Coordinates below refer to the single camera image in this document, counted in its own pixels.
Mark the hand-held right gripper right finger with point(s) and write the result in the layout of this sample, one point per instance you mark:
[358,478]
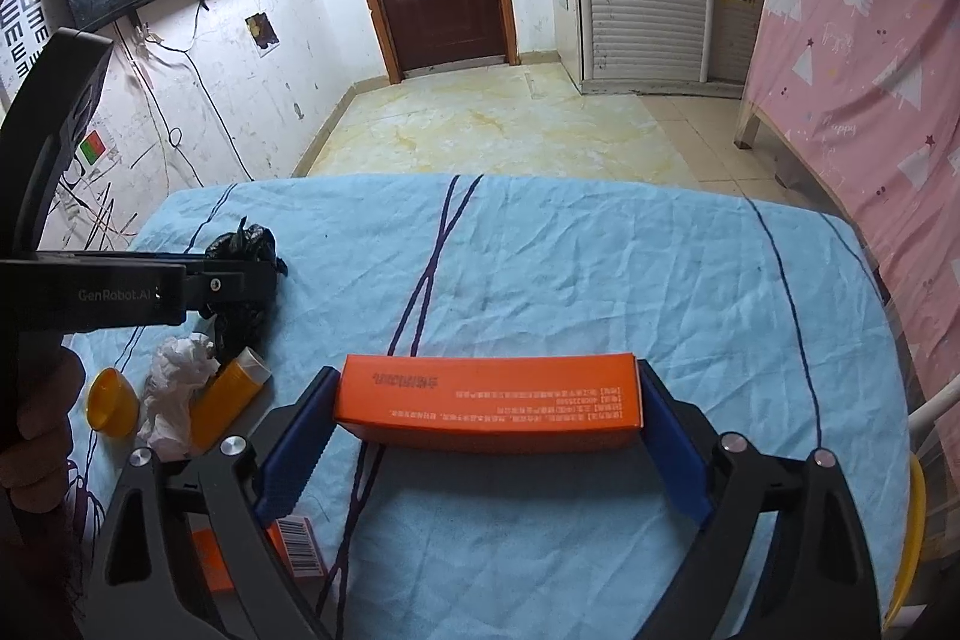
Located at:
[675,452]

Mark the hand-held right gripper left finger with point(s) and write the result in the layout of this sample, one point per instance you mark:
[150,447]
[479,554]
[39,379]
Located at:
[300,452]

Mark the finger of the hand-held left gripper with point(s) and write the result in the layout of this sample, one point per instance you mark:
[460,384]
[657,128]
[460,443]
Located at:
[225,287]

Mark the black plastic bag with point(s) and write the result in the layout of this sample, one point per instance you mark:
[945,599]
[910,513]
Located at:
[240,246]

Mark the large orange cardboard box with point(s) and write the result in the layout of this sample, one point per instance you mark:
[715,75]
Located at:
[487,404]

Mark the person's left forearm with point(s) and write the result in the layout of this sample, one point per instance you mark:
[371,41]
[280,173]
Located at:
[37,580]

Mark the person's left hand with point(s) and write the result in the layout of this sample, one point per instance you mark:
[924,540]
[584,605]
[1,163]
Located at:
[45,430]

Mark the yellow tube bottle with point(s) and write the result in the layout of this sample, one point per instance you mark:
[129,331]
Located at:
[225,400]

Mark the small orange barcode box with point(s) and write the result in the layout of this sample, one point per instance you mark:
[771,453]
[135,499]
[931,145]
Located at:
[296,546]

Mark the white crumpled tissue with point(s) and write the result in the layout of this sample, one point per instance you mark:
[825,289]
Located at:
[172,392]

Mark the flat orange box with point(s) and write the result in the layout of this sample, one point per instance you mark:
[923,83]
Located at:
[214,565]

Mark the blue printed tablecloth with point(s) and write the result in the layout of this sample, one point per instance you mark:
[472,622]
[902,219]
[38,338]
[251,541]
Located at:
[600,272]

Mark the yellow plastic container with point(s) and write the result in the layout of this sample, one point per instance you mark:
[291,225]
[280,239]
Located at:
[911,535]

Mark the eye chart poster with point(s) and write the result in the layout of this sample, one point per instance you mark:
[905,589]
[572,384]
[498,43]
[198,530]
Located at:
[22,21]

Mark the pink tree print curtain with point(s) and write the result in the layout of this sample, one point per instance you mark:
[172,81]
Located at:
[862,48]

